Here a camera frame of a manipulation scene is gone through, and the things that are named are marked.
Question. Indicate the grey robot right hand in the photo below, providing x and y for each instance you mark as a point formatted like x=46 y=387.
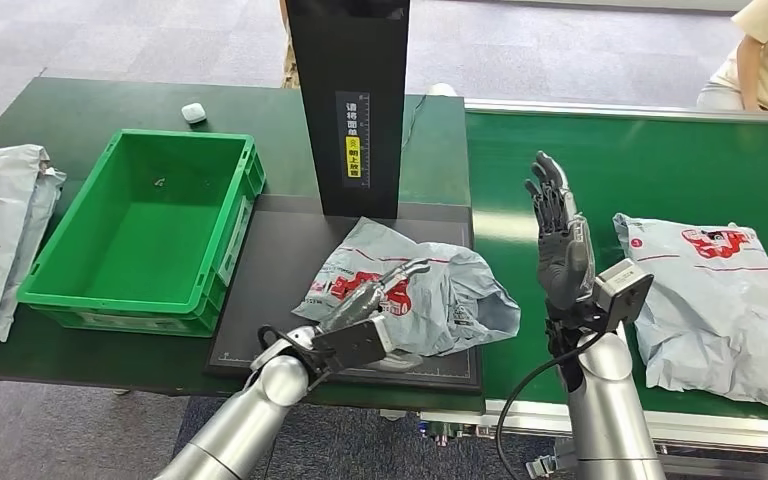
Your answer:
x=563 y=258

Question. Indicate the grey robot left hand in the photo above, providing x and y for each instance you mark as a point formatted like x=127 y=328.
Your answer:
x=361 y=301

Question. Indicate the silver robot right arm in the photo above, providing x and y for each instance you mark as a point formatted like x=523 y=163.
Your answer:
x=606 y=411

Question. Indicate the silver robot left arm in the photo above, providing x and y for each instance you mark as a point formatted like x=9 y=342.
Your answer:
x=245 y=424

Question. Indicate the green conveyor belt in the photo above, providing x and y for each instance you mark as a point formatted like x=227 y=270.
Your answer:
x=656 y=159

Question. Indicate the conveyor control electronics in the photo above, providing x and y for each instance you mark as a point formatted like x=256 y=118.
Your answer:
x=450 y=429

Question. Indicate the black scanner platform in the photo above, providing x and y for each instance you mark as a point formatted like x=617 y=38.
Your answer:
x=271 y=278

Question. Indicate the yellow and white column label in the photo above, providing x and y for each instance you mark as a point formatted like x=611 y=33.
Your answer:
x=353 y=156

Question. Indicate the white round object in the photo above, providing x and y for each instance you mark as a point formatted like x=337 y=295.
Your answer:
x=441 y=89

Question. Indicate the green plastic crate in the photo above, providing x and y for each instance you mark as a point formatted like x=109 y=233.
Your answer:
x=139 y=232

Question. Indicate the person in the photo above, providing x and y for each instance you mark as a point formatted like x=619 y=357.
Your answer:
x=289 y=69

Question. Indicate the black scanner column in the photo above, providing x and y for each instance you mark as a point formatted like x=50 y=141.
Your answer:
x=347 y=53

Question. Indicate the white earbud case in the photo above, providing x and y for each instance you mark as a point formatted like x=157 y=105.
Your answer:
x=193 y=113

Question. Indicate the plain grey mailer bag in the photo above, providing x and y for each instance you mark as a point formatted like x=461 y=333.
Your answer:
x=43 y=205

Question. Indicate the green table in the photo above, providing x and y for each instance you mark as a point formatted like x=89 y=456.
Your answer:
x=59 y=112

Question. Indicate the aluminium conveyor frame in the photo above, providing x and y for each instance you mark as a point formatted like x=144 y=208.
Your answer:
x=702 y=430

